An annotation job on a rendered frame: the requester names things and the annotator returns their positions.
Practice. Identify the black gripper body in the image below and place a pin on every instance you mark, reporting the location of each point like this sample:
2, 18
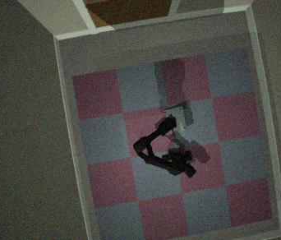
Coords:
187, 156

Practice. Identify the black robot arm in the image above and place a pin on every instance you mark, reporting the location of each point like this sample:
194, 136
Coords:
180, 165

